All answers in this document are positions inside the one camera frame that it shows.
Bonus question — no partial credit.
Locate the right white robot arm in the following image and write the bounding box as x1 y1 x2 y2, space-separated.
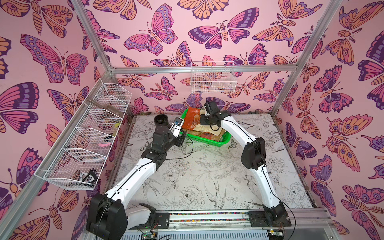
200 101 292 227

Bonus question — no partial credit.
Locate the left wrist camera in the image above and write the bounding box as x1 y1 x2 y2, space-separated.
170 118 184 138

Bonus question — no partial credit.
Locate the orange cream cassava chips bag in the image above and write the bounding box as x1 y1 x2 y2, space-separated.
182 108 209 132

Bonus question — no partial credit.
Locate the black object in shelf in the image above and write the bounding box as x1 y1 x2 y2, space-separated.
80 170 98 184

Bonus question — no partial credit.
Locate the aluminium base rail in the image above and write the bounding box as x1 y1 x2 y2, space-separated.
122 209 349 240

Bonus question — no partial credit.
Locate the yellow red tomato chips bag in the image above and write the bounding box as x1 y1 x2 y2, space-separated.
187 129 226 142

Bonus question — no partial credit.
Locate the green plastic basket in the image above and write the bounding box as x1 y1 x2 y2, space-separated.
182 108 232 147

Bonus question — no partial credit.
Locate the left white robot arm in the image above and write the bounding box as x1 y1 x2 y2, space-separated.
86 115 185 240

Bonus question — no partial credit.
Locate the small white wire basket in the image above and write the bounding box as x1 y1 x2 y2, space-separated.
190 61 237 94

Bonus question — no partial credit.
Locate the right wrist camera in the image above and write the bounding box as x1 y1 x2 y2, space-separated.
204 101 220 116

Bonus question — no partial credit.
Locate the long white wire shelf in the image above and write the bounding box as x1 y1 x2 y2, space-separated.
35 81 132 191

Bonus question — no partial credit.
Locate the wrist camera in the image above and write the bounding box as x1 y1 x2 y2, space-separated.
204 101 220 116
170 118 184 138

